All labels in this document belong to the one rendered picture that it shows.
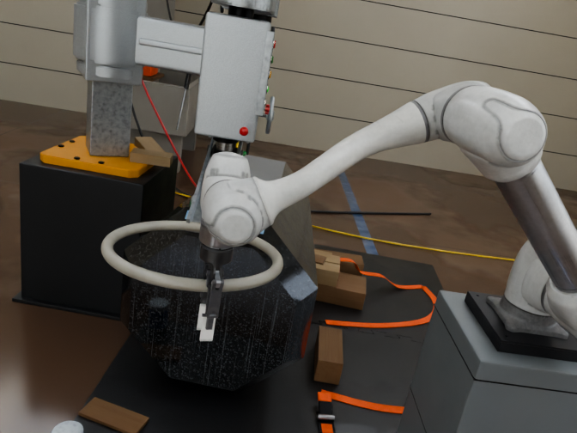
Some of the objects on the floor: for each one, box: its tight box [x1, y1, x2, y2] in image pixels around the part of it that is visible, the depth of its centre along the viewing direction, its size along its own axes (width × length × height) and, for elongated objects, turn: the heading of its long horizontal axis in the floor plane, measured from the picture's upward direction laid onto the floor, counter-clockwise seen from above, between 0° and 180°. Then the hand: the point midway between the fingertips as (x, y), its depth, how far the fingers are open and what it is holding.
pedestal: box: [12, 154, 179, 321], centre depth 282 cm, size 66×66×74 cm
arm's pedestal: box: [397, 290, 577, 433], centre depth 170 cm, size 50×50×80 cm
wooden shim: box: [78, 397, 149, 433], centre depth 200 cm, size 25×10×2 cm, turn 49°
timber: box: [313, 326, 343, 385], centre depth 254 cm, size 30×12×12 cm, turn 152°
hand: (206, 322), depth 124 cm, fingers closed on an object, 4 cm apart
